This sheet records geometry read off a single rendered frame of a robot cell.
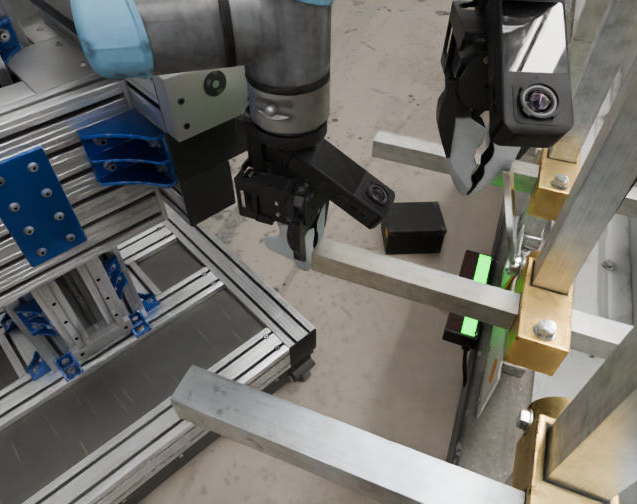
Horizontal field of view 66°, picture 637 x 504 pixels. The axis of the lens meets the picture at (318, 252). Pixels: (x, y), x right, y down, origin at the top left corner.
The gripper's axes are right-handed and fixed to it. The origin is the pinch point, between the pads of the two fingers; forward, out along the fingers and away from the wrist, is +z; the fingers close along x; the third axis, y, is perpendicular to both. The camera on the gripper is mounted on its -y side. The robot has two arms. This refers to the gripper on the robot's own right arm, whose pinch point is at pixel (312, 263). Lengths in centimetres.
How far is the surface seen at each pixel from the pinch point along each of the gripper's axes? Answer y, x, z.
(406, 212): 3, -92, 70
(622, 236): -45, -45, 20
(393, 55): 46, -232, 82
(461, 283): -17.7, -0.6, -3.4
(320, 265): -1.7, 1.4, -1.8
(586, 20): -26, -53, -14
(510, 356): -24.4, 4.9, -0.8
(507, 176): -18.4, 0.4, -19.3
